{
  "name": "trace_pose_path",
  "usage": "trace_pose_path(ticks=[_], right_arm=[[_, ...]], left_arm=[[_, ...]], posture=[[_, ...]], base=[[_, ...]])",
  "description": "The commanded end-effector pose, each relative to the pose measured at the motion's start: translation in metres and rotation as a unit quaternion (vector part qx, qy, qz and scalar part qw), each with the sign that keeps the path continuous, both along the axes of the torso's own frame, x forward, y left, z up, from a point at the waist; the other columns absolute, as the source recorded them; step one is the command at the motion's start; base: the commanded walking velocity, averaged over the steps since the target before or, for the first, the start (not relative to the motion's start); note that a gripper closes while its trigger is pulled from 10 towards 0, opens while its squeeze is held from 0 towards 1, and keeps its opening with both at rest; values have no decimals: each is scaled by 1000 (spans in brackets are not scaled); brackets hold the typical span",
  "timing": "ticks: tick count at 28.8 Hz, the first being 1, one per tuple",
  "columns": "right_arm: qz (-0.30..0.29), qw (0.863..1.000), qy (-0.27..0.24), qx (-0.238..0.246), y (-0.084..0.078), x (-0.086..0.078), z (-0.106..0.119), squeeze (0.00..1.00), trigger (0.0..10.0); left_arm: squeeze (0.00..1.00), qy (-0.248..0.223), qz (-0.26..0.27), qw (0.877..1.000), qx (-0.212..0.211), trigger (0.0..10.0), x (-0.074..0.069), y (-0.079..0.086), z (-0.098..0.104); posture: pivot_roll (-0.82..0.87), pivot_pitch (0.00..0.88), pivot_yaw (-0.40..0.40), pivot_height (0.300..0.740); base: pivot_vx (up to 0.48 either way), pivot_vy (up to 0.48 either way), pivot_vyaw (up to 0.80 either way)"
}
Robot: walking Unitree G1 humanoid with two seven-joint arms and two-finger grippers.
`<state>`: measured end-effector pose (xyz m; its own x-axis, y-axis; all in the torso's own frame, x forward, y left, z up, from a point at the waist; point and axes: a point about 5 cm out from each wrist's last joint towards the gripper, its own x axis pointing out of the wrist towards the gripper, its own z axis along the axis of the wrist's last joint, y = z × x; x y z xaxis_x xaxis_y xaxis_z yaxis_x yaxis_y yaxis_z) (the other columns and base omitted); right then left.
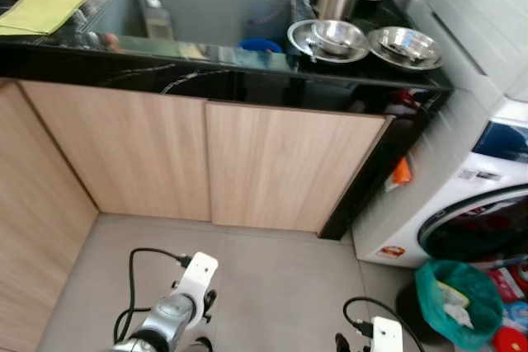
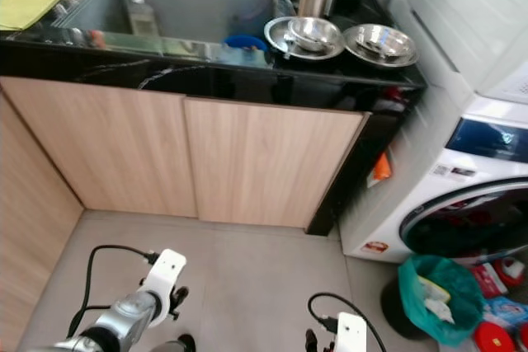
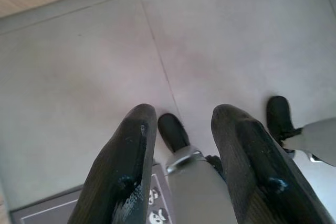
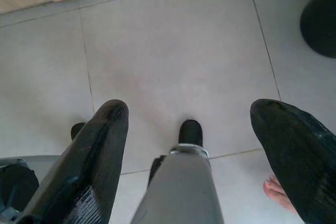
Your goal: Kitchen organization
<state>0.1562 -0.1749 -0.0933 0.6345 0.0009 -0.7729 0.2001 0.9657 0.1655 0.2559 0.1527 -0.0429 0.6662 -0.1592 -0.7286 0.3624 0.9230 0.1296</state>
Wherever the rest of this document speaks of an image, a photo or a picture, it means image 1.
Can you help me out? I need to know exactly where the steel bowl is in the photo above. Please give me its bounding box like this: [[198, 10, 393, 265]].
[[311, 20, 365, 56], [381, 29, 436, 63]]

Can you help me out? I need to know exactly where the steel kitchen sink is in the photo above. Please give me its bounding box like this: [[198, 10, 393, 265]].
[[81, 0, 296, 49]]

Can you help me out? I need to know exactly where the green bag waste bin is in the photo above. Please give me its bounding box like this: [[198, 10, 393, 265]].
[[396, 259, 505, 352]]

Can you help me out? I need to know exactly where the light wood cabinet door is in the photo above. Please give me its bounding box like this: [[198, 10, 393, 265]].
[[18, 80, 212, 223], [205, 102, 390, 234]]

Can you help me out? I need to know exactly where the white washing machine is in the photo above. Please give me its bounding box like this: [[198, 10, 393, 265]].
[[351, 0, 528, 269]]

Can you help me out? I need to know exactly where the red round lid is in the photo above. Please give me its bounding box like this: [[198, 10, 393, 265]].
[[493, 327, 528, 352]]

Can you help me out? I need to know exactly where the red package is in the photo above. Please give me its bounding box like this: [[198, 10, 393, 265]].
[[488, 263, 528, 303]]

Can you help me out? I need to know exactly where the blue package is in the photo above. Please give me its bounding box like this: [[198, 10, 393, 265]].
[[502, 301, 528, 332]]

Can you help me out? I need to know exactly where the orange plastic object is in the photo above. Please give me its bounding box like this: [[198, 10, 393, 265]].
[[389, 156, 412, 186]]

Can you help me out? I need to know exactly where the light wood side cabinet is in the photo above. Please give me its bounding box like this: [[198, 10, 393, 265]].
[[0, 78, 100, 352]]

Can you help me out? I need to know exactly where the blue plastic bowl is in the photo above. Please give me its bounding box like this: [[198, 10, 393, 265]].
[[238, 37, 284, 53]]

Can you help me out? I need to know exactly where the steel plate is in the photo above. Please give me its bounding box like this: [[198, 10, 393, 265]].
[[366, 26, 445, 72], [286, 18, 370, 65]]

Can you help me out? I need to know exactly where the clear soap bottle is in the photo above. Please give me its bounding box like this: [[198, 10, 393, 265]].
[[144, 0, 174, 40]]

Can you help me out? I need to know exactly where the yellow cloth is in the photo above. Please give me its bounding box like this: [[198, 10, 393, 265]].
[[0, 0, 97, 37]]

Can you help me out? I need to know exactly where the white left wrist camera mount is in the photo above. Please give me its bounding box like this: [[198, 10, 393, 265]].
[[171, 251, 219, 307]]

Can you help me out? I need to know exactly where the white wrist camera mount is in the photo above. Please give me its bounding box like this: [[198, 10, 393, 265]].
[[171, 251, 219, 307], [371, 317, 405, 352]]

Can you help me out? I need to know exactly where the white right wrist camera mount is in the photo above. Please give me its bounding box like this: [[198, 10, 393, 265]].
[[371, 317, 405, 352]]

